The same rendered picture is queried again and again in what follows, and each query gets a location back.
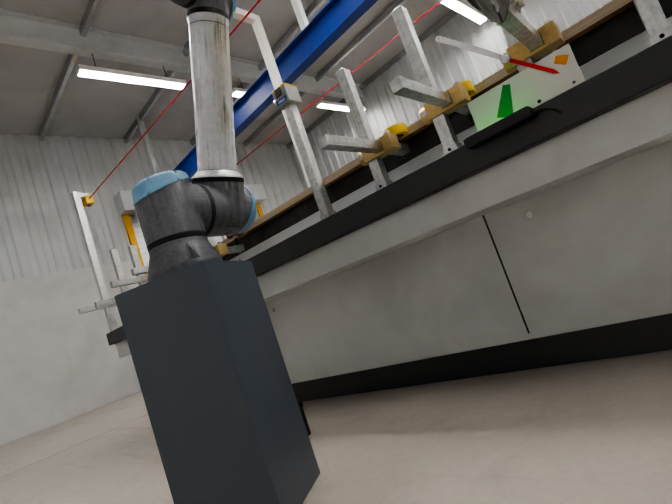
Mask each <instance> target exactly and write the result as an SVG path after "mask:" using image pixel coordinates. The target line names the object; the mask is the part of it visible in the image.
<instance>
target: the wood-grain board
mask: <svg viewBox="0 0 672 504"><path fill-rule="evenodd" d="M633 5H634V3H633V0H612V1H611V2H609V3H607V4H606V5H604V6H603V7H601V8H599V9H598V10H596V11H594V12H593V13H591V14H590V15H588V16H586V17H585V18H583V19H581V20H580V21H578V22H577V23H575V24H573V25H572V26H570V27H568V28H567V29H565V30H564V31H562V32H561V34H562V37H563V39H564V41H565V43H564V44H563V45H561V46H559V47H558V48H556V49H557V50H558V49H560V48H561V47H563V46H565V45H566V44H568V43H571V42H573V41H574V40H576V39H578V38H579V37H581V36H583V35H584V34H586V33H588V32H589V31H591V30H593V29H595V28H596V27H598V26H600V25H601V24H603V23H605V22H606V21H608V20H610V19H611V18H613V17H615V16H616V15H618V14H620V13H621V12H623V11H625V10H627V9H628V8H630V7H632V6H633ZM518 73H519V71H518V70H517V69H516V70H515V71H513V72H511V73H510V74H509V73H507V72H506V70H505V69H504V68H502V69H500V70H499V71H497V72H496V73H494V74H492V75H491V76H489V77H487V78H486V79H484V80H483V81H481V82H479V83H478V84H476V85H474V88H475V94H474V95H473V96H472V97H470V98H471V101H472V100H474V99H475V98H477V97H479V96H481V95H482V94H484V93H486V92H487V91H489V90H491V89H492V88H494V87H496V86H497V85H499V84H501V83H502V82H504V81H506V80H507V79H509V78H511V77H512V76H514V75H516V74H518ZM433 124H434V123H433V122H432V123H431V124H429V125H426V124H425V123H424V122H423V121H422V119H419V120H418V121H416V122H414V123H413V124H411V125H410V126H408V127H407V130H408V134H407V136H405V137H404V138H402V140H401V143H402V142H404V141H406V140H408V139H409V138H411V137H413V136H414V135H416V134H418V133H419V132H421V131H423V130H424V129H426V128H428V127H429V126H431V125H433ZM362 166H363V165H361V164H360V162H359V161H358V158H356V159H354V160H353V161H351V162H350V163H348V164H346V165H345V166H343V167H342V168H340V169H338V170H337V171H335V172H333V173H332V174H330V175H329V176H327V177H325V178H324V179H323V182H324V185H325V188H327V187H328V186H330V185H332V184H333V183H335V182H337V181H338V180H340V179H342V178H344V177H345V176H347V175H349V174H350V173H352V172H354V171H355V170H357V169H359V168H360V167H362ZM313 195H314V194H313V191H312V188H311V187H309V188H307V189H306V190H304V191H303V192H301V193H299V194H298V195H296V196H295V197H293V198H291V199H290V200H288V201H286V202H285V203H283V204H282V205H280V206H278V207H277V208H275V209H273V210H272V211H270V212H269V213H267V214H265V215H264V216H262V217H260V218H259V219H257V220H256V221H254V222H253V224H252V225H251V226H250V228H249V229H247V230H246V231H244V232H242V233H243V234H242V235H241V236H239V237H238V238H237V240H239V239H241V238H242V237H244V236H246V235H248V234H249V233H251V232H253V231H254V230H256V229H258V228H259V227H261V226H263V225H264V224H266V223H268V222H269V221H271V220H273V219H274V218H276V217H278V216H280V215H281V214H283V213H285V212H286V211H288V210H290V209H291V208H293V207H295V206H296V205H298V204H300V203H301V202H303V201H305V200H306V199H308V198H310V197H312V196H313ZM234 242H235V239H227V238H226V239H225V240H223V241H222V242H221V243H222V244H223V243H226V245H227V246H229V245H231V244H232V243H234Z"/></svg>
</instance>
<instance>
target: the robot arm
mask: <svg viewBox="0 0 672 504"><path fill-rule="evenodd" d="M170 1H172V2H173V3H175V4H177V5H179V6H181V7H183V8H185V9H186V13H187V22H188V28H189V43H190V58H191V74H192V89H193V104H194V120H195V135H196V151H197V166H198V170H197V172H196V173H195V175H194V176H193V177H192V178H191V183H192V184H191V183H190V180H189V176H188V175H187V174H186V173H185V172H183V171H179V170H174V171H165V172H160V173H157V174H154V175H151V176H149V177H146V178H144V179H142V180H141V181H139V182H138V183H137V184H136V185H135V186H134V187H133V189H132V197H133V202H134V204H133V205H134V207H135V210H136V213H137V217H138V220H139V223H140V227H141V230H142V233H143V237H144V240H145V243H146V247H147V250H148V253H149V268H148V278H147V279H148V282H150V281H153V280H155V279H158V278H160V277H163V276H165V275H168V274H170V273H173V272H175V271H178V270H180V269H183V268H185V267H188V266H190V265H193V264H195V263H198V262H200V261H223V259H222V257H221V256H220V255H219V253H218V252H217V251H216V250H215V248H214V247H213V246H212V245H211V243H210V242H209V240H208V237H215V236H231V235H235V234H239V233H242V232H244V231H246V230H247V229H249V228H250V226H251V225H252V224H253V222H254V220H255V217H256V212H257V211H256V208H257V204H256V199H255V197H254V195H253V193H252V192H251V191H250V190H249V189H248V188H246V187H244V177H243V176H242V175H241V174H240V173H239V172H238V171H237V168H236V150H235V132H234V115H233V97H232V80H231V62H230V45H229V27H228V26H229V22H230V21H231V20H232V19H233V17H234V14H233V13H234V12H236V6H237V1H236V0H170ZM467 1H468V2H469V3H470V4H471V5H472V6H474V7H475V8H476V9H477V10H478V11H480V12H481V13H482V14H483V15H485V16H486V17H487V18H488V19H489V20H491V21H493V22H495V23H499V24H502V23H503V22H505V20H506V18H507V15H508V11H509V6H510V0H496V1H497V2H498V4H499V11H498V12H499V13H498V12H496V9H495V5H493V4H492V3H491V1H490V0H467Z"/></svg>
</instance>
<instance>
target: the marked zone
mask: <svg viewBox="0 0 672 504"><path fill-rule="evenodd" d="M512 113H513V105H512V96H511V88H510V84H507V85H503V86H502V91H501V97H500V103H499V109H498V114H497V118H504V117H507V116H508V115H510V114H512Z"/></svg>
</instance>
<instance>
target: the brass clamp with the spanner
mask: <svg viewBox="0 0 672 504"><path fill-rule="evenodd" d="M537 31H538V32H539V33H540V36H541V38H542V41H543V43H544V44H542V45H541V46H539V47H537V48H536V49H534V50H533V51H531V50H529V49H528V48H527V47H526V46H524V45H523V44H522V43H521V42H520V41H518V42H517V43H515V44H513V45H512V46H510V47H509V48H507V49H506V52H507V53H509V54H510V55H511V56H512V58H513V59H517V60H521V61H526V60H528V59H529V58H532V59H533V60H534V61H536V60H538V59H539V58H541V57H543V56H544V55H546V54H548V53H549V52H551V51H553V50H554V49H556V48H558V47H559V46H561V45H563V44H564V43H565V41H564V39H563V37H562V34H561V32H560V30H559V28H558V25H557V24H556V23H555V22H554V20H551V21H549V22H548V23H546V24H545V25H543V26H541V27H540V28H538V29H537ZM502 65H503V67H504V69H505V70H506V72H507V73H509V74H510V73H511V72H513V71H515V70H516V69H517V70H518V68H517V66H518V64H514V63H509V64H508V65H504V64H502Z"/></svg>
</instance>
